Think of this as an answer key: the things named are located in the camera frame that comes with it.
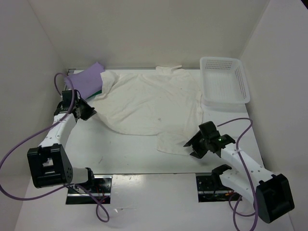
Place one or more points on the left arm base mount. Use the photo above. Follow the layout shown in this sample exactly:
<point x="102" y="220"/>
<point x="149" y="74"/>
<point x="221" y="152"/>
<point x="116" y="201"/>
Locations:
<point x="101" y="190"/>

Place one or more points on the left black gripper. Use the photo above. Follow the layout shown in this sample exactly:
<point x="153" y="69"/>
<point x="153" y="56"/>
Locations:
<point x="90" y="111"/>

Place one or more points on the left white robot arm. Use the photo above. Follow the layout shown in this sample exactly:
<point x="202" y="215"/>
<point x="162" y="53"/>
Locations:
<point x="49" y="164"/>

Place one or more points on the green t shirt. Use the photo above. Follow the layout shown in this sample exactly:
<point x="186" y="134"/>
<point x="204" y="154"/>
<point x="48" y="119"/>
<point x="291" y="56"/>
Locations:
<point x="93" y="95"/>

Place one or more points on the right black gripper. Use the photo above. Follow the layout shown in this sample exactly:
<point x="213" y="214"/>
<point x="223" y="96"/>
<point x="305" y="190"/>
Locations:
<point x="198" y="153"/>

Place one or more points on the white plastic basket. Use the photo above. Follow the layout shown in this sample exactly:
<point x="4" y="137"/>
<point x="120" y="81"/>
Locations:
<point x="223" y="81"/>

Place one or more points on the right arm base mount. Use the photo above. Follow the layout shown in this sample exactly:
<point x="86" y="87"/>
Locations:
<point x="208" y="192"/>

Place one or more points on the white cloth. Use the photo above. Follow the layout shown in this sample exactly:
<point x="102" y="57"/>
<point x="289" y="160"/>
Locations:
<point x="165" y="104"/>

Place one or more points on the purple t shirt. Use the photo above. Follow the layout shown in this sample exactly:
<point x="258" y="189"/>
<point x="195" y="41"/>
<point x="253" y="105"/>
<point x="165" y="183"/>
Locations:
<point x="88" y="81"/>

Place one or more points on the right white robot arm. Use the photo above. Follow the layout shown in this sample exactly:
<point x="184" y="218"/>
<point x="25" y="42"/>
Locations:
<point x="269" y="193"/>

